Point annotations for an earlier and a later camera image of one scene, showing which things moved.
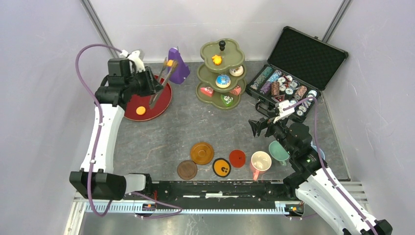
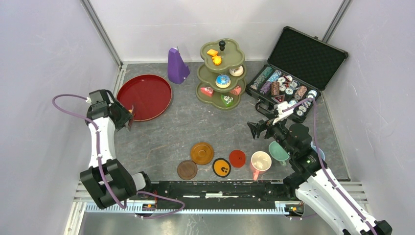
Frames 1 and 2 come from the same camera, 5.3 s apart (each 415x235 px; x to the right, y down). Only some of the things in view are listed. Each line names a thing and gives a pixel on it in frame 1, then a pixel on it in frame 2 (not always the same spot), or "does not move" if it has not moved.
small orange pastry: (217, 59) does not move
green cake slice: (228, 100) does not move
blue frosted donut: (222, 81) does not move
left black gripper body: (142, 83) → (122, 114)
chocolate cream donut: (237, 72) does not move
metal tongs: (156, 94) → (131, 122)
